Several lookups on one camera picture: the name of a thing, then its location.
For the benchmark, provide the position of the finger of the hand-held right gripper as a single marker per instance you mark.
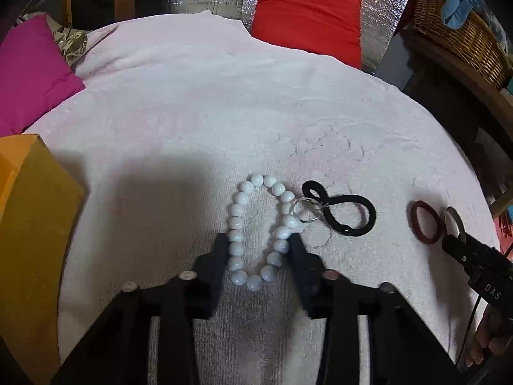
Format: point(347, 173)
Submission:
point(461, 252)

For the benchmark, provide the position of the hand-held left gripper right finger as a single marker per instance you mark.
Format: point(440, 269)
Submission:
point(299, 266)

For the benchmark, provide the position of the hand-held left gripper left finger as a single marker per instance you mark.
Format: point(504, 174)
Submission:
point(218, 266)

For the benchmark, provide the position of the silver bangle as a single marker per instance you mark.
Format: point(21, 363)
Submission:
point(448, 216)

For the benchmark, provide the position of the person's right hand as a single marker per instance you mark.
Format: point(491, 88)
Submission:
point(497, 333)

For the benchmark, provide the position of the dark red band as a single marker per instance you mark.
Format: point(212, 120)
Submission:
point(417, 228)

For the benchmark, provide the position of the white towel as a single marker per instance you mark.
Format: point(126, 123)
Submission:
point(208, 108)

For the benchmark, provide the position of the wooden shelf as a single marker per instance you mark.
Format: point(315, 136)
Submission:
point(453, 72)

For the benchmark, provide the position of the wicker basket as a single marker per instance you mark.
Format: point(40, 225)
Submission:
point(469, 36)

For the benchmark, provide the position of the blue cloth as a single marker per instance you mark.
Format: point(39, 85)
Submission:
point(459, 8)

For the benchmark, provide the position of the red cushion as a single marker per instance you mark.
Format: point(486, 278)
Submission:
point(308, 16)

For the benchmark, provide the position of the patterned cloth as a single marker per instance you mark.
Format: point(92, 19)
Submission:
point(72, 44)

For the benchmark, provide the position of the magenta cushion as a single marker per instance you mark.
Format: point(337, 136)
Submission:
point(32, 72)

